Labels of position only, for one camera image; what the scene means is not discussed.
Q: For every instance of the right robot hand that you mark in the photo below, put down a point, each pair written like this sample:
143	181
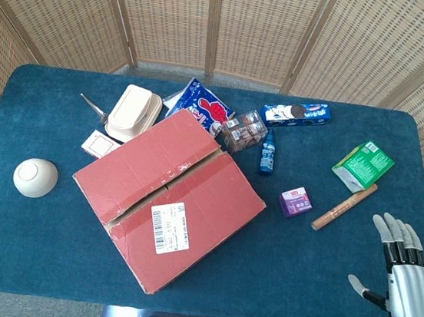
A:
410	295

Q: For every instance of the red cardboard shipping box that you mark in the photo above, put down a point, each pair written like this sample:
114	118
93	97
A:
179	170

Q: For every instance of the small purple box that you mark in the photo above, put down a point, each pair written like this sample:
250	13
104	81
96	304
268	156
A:
295	201

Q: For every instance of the beige takeout container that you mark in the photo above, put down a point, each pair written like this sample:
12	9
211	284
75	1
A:
132	112

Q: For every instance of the blue sandwich cookie box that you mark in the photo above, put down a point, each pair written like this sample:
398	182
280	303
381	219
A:
298	114

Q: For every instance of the white round bowl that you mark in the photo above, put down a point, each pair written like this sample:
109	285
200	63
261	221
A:
35	178

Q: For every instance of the blue table cloth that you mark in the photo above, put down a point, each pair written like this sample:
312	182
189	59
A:
49	254

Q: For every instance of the brown wooden stick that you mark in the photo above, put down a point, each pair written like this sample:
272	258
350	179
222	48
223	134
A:
345	206

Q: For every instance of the green paper carton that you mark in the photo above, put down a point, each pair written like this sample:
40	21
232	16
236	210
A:
364	165

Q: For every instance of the white card with red border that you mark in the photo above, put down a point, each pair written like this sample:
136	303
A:
95	144

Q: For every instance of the metal utensil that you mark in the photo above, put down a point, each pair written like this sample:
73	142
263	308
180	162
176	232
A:
92	106

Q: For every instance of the small blue bottle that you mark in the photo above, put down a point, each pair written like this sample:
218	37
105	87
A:
268	154

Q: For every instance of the brown drink carton pack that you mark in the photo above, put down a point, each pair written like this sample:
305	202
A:
244	131

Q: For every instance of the blue and red snack bag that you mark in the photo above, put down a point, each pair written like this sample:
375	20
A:
203	103

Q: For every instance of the woven bamboo folding screen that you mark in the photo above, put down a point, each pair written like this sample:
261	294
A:
251	24

